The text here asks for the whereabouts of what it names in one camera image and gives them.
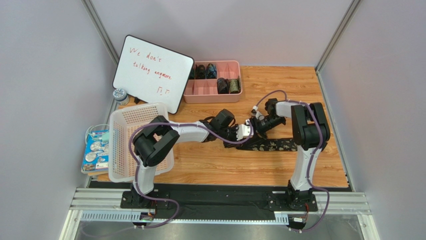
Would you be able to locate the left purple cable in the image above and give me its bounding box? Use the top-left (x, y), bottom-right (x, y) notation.
top-left (128, 119), bottom-right (254, 229)

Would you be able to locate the olive green rolled tie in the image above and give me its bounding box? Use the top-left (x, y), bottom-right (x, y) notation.
top-left (228, 77), bottom-right (241, 94)

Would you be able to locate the black rolled tie far left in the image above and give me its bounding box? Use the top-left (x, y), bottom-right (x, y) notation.
top-left (188, 65), bottom-right (196, 80)

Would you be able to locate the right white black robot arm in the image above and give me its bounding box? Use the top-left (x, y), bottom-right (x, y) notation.
top-left (247, 98), bottom-right (331, 210)

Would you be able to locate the small blue white jar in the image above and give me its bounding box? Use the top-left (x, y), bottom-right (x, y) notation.
top-left (112, 88), bottom-right (130, 106)

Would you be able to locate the dark blue rolled tie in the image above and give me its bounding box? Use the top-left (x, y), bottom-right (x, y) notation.
top-left (206, 63), bottom-right (218, 79)

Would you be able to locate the white whiteboard with red writing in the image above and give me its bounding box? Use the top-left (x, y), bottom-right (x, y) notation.
top-left (112, 35), bottom-right (195, 114)

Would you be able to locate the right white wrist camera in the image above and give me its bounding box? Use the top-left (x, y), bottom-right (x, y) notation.
top-left (251, 105), bottom-right (265, 121)

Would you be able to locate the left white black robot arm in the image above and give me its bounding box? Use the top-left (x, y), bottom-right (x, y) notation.
top-left (128, 109), bottom-right (241, 196)

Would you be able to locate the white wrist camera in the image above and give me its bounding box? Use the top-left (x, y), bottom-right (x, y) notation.
top-left (251, 105), bottom-right (265, 121)
top-left (236, 119), bottom-right (254, 141)

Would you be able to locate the black glossy rolled tie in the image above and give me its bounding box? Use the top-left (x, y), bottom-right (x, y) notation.
top-left (216, 77), bottom-right (230, 95)

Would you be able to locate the aluminium frame rail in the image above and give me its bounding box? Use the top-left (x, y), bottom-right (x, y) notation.
top-left (60, 183), bottom-right (379, 240)

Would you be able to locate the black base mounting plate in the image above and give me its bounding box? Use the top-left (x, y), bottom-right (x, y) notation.
top-left (89, 181), bottom-right (352, 221)

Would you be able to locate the white plastic mesh basket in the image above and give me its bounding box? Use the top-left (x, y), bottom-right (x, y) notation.
top-left (108, 102), bottom-right (169, 183)

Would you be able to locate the pink divided organizer box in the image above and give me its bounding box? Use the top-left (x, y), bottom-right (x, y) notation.
top-left (183, 60), bottom-right (243, 104)

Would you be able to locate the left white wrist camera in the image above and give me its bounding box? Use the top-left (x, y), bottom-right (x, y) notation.
top-left (236, 119), bottom-right (254, 141)

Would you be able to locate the black floral patterned tie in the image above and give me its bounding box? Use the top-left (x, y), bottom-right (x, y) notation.
top-left (223, 137), bottom-right (298, 152)

